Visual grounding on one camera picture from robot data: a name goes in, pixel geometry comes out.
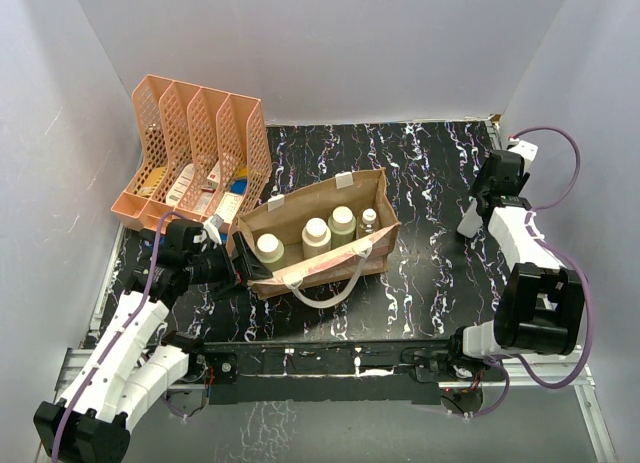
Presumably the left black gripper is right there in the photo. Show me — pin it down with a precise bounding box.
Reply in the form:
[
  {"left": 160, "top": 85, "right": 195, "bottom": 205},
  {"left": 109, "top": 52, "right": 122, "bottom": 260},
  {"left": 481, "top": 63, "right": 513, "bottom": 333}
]
[{"left": 185, "top": 231, "right": 272, "bottom": 300}]

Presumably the white bottle with black cap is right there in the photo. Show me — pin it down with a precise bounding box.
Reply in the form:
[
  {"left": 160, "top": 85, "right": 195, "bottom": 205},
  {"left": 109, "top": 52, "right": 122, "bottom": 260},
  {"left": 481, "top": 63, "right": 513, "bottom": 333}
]
[{"left": 456, "top": 200, "right": 483, "bottom": 238}]

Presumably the brown canvas tote bag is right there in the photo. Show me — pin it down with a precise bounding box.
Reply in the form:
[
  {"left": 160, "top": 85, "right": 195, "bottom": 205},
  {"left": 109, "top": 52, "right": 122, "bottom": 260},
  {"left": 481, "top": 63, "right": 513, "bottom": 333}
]
[{"left": 233, "top": 168, "right": 400, "bottom": 309}]

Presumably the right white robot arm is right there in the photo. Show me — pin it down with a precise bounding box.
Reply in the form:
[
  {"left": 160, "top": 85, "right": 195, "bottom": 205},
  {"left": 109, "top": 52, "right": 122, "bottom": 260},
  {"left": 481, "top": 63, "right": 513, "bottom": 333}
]
[{"left": 445, "top": 142, "right": 584, "bottom": 380}]

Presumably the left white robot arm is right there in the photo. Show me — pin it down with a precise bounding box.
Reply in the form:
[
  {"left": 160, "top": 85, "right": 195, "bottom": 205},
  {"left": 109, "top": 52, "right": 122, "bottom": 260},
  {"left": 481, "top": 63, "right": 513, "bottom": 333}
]
[{"left": 33, "top": 215, "right": 272, "bottom": 462}]

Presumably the beige bottle leftmost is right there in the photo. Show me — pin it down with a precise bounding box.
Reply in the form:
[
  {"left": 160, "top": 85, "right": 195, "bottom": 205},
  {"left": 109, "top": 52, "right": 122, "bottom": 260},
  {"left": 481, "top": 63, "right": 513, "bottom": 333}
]
[{"left": 256, "top": 233, "right": 284, "bottom": 272}]

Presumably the beige bottle middle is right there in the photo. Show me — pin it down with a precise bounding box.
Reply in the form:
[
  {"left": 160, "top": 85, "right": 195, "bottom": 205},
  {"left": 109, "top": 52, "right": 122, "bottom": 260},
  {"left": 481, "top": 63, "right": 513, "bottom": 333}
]
[{"left": 302, "top": 217, "right": 331, "bottom": 259}]

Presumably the blue yellow item in organizer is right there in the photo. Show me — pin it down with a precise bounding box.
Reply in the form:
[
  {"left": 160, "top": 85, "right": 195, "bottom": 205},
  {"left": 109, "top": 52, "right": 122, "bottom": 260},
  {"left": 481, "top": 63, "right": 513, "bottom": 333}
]
[{"left": 229, "top": 167, "right": 248, "bottom": 195}]

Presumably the white red box in organizer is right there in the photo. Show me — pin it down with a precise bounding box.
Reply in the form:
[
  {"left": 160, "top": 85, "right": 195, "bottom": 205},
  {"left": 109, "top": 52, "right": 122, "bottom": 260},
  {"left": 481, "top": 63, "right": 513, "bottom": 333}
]
[{"left": 201, "top": 162, "right": 221, "bottom": 193}]

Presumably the green bottle with beige cap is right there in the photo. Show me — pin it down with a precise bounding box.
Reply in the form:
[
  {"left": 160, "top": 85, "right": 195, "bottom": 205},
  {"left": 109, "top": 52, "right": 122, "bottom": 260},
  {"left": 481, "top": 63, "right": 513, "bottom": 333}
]
[{"left": 328, "top": 206, "right": 356, "bottom": 250}]

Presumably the yellow box in organizer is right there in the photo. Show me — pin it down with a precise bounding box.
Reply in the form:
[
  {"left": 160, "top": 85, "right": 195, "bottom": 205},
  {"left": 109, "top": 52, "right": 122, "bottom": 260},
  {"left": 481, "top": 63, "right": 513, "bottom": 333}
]
[{"left": 137, "top": 166, "right": 167, "bottom": 198}]

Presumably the pink plastic file organizer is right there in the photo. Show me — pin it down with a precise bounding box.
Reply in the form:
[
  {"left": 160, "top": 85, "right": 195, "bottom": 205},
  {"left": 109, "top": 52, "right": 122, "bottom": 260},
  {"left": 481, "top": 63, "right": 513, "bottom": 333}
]
[{"left": 112, "top": 75, "right": 272, "bottom": 231}]

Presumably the small clear bottle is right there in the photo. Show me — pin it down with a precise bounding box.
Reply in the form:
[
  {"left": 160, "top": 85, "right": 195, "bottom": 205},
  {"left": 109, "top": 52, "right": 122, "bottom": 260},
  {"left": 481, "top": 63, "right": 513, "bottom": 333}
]
[{"left": 357, "top": 208, "right": 379, "bottom": 239}]

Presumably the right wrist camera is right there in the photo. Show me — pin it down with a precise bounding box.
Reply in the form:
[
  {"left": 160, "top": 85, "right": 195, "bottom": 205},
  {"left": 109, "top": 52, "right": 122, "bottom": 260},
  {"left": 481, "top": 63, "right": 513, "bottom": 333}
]
[{"left": 507, "top": 138, "right": 538, "bottom": 171}]

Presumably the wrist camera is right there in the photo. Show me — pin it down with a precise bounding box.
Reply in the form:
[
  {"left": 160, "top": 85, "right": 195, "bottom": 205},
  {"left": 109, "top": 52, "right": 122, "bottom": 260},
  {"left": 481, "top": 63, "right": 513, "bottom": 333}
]
[
  {"left": 203, "top": 214, "right": 227, "bottom": 245},
  {"left": 507, "top": 138, "right": 538, "bottom": 171}
]

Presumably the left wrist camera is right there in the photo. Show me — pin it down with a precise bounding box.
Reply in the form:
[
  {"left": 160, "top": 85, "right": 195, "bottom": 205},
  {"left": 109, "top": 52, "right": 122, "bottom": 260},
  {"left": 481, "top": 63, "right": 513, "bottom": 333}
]
[{"left": 203, "top": 214, "right": 227, "bottom": 245}]

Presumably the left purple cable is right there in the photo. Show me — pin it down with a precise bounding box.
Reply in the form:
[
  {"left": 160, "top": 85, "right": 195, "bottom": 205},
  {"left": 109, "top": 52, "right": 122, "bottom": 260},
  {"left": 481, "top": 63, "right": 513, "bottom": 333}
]
[{"left": 52, "top": 211, "right": 201, "bottom": 463}]

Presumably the black front rail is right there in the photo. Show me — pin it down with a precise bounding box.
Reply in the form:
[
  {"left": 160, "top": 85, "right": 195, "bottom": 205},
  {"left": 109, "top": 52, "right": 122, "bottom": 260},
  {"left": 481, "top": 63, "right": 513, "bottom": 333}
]
[{"left": 203, "top": 340, "right": 451, "bottom": 405}]

